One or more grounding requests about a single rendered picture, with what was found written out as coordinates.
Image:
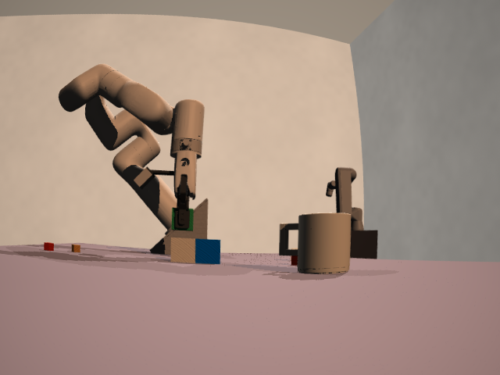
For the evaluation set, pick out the brown mug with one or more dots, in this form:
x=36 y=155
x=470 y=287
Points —
x=324 y=242

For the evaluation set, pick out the green cube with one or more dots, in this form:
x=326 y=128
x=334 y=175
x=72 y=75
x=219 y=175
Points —
x=190 y=224

